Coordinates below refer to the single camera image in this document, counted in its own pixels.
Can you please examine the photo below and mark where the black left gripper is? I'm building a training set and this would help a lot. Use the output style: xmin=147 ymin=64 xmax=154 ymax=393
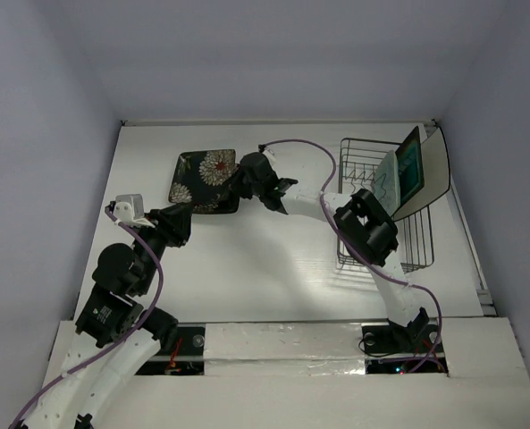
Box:
xmin=136 ymin=202 xmax=193 ymax=292

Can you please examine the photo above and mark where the black floral square plate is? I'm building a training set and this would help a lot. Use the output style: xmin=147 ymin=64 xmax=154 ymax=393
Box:
xmin=190 ymin=187 xmax=240 ymax=215

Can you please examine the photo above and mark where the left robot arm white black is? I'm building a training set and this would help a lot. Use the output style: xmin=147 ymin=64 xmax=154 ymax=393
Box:
xmin=11 ymin=194 xmax=193 ymax=428

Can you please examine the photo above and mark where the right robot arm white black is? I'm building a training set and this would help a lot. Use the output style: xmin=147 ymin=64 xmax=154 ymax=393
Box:
xmin=234 ymin=152 xmax=429 ymax=350

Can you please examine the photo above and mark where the light blue patterned plate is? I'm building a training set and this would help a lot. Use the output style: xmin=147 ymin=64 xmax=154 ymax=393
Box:
xmin=373 ymin=150 xmax=400 ymax=216

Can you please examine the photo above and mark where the teal green square plate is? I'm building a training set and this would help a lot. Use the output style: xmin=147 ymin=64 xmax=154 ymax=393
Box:
xmin=395 ymin=127 xmax=425 ymax=206

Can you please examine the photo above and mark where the white round plate black rim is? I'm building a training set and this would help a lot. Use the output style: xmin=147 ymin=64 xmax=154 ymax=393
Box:
xmin=392 ymin=128 xmax=450 ymax=222

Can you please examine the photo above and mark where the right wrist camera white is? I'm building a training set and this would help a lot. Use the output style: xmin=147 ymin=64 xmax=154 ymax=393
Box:
xmin=257 ymin=142 xmax=277 ymax=165

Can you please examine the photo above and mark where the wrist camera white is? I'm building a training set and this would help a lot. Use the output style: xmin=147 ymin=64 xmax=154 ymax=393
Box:
xmin=111 ymin=194 xmax=154 ymax=227
xmin=257 ymin=142 xmax=277 ymax=165

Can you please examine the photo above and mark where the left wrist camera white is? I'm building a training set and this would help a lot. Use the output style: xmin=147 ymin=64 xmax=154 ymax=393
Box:
xmin=111 ymin=194 xmax=154 ymax=227

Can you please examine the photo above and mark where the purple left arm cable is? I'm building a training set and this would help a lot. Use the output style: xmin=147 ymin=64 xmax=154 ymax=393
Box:
xmin=9 ymin=207 xmax=165 ymax=429

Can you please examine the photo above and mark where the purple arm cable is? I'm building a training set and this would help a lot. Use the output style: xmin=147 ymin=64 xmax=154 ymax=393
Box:
xmin=264 ymin=139 xmax=444 ymax=374
xmin=9 ymin=207 xmax=165 ymax=429

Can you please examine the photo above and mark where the grey wire dish rack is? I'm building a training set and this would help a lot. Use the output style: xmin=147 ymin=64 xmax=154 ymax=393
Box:
xmin=338 ymin=138 xmax=435 ymax=273

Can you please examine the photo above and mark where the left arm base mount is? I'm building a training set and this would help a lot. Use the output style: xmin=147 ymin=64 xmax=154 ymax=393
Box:
xmin=136 ymin=324 xmax=206 ymax=376

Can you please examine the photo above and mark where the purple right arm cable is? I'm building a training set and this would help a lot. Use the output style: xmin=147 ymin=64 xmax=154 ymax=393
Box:
xmin=264 ymin=139 xmax=444 ymax=374

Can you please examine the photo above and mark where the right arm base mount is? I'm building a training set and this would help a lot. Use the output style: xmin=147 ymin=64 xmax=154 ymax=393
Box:
xmin=358 ymin=324 xmax=449 ymax=375

